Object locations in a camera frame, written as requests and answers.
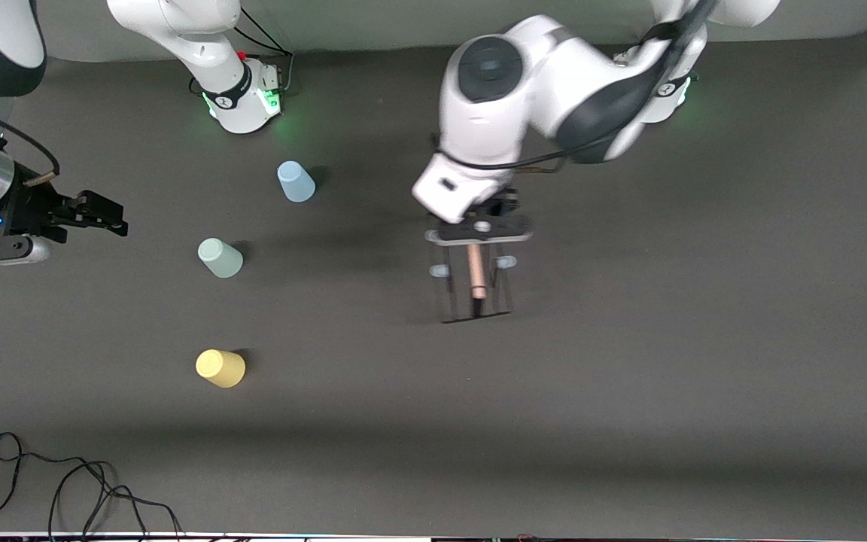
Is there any black left arm wrist cable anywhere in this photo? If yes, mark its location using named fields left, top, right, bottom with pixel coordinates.
left=432, top=134, right=581, bottom=175

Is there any yellow plastic cup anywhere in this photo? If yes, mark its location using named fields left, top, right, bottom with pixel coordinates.
left=195, top=349, right=247, bottom=389

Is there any black arm wrist cable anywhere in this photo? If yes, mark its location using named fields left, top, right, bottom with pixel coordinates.
left=432, top=134, right=581, bottom=175
left=0, top=98, right=62, bottom=187

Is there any black right arm base cable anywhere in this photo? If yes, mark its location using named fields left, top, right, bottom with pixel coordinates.
left=189, top=6, right=295, bottom=97

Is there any black wire cup holder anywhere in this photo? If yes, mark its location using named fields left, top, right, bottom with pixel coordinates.
left=430, top=242, right=519, bottom=324

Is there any pale green plastic cup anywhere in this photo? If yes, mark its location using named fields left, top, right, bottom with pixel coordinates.
left=197, top=238, right=245, bottom=279

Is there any light blue plastic cup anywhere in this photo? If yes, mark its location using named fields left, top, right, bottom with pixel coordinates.
left=277, top=160, right=317, bottom=203

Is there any black right arm wrist cable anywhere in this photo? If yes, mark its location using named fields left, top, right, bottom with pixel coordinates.
left=0, top=98, right=62, bottom=187

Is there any black floor cable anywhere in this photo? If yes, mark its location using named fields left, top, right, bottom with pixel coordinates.
left=48, top=461, right=184, bottom=541
left=0, top=431, right=114, bottom=535

